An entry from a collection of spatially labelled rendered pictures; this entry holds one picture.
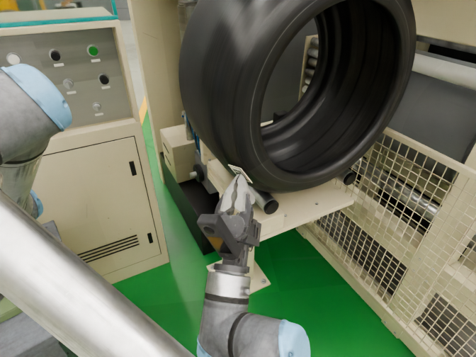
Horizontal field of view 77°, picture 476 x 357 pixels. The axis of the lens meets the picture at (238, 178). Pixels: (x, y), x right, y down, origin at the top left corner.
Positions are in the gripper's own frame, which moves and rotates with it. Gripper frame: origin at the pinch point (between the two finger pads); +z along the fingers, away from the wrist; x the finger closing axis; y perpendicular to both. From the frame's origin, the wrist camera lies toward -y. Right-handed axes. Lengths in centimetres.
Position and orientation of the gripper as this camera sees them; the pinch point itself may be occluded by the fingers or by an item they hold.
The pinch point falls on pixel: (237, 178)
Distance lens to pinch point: 67.6
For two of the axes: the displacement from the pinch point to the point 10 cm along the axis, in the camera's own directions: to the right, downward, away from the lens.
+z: 1.3, -9.4, 3.0
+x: 8.6, -0.4, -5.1
